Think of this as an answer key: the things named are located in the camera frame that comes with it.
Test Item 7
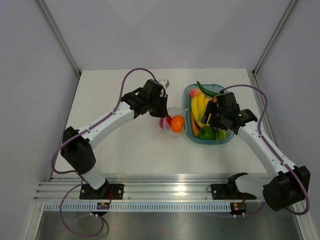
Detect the blue plastic fruit basket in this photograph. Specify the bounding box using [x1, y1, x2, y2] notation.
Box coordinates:
[183, 84, 234, 145]

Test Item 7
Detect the bright red apple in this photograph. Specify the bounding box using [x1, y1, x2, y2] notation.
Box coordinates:
[159, 115, 172, 131]

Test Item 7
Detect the clear zip top bag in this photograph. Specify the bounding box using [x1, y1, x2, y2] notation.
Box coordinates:
[152, 107, 190, 138]

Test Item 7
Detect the orange fruit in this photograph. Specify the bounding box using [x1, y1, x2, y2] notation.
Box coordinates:
[170, 115, 185, 133]

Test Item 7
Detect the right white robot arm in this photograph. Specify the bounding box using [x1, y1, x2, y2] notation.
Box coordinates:
[201, 92, 311, 215]

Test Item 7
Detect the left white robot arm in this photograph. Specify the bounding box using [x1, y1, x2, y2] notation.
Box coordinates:
[60, 79, 170, 200]

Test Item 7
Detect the green chili pepper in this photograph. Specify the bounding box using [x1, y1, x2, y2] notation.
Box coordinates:
[196, 81, 219, 98]

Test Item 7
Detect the yellow banana bunch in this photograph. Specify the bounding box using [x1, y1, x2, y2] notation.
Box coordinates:
[191, 93, 210, 128]

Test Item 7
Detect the pink peach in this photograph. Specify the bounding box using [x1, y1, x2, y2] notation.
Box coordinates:
[188, 87, 202, 100]

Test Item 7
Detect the green bell pepper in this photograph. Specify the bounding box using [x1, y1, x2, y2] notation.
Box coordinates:
[196, 126, 217, 141]

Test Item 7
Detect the orange carrot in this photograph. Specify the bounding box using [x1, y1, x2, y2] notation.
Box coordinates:
[190, 113, 200, 137]

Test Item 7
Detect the right small circuit board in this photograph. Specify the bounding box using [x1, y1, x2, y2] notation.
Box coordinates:
[230, 202, 247, 218]

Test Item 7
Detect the small circuit board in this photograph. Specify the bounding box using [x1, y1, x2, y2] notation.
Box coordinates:
[230, 202, 247, 218]
[96, 202, 110, 210]

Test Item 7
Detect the left small circuit board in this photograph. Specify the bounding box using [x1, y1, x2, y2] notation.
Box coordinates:
[96, 202, 110, 210]

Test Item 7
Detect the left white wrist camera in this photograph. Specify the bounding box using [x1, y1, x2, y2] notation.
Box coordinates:
[157, 79, 170, 89]

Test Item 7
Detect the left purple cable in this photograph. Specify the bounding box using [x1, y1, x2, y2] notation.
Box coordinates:
[51, 67, 158, 237]

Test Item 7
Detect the purple cable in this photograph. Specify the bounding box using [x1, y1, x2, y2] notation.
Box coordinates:
[51, 67, 158, 237]
[219, 84, 312, 218]

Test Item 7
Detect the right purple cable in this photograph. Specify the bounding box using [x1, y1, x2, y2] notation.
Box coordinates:
[219, 84, 312, 218]

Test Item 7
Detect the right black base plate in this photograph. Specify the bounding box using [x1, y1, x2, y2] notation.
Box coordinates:
[206, 183, 257, 201]

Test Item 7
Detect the right aluminium frame post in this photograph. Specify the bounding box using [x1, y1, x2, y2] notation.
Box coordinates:
[252, 0, 300, 77]

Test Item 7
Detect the aluminium frame post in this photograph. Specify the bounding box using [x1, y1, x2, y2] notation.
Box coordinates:
[35, 0, 82, 78]
[252, 0, 300, 77]

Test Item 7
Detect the aluminium mounting rail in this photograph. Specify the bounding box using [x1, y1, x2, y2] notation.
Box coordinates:
[33, 174, 306, 203]

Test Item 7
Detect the left aluminium frame post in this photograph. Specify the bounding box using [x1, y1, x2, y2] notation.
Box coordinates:
[35, 0, 82, 78]

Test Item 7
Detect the white slotted cable duct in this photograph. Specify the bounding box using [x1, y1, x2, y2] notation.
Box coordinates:
[44, 201, 231, 213]

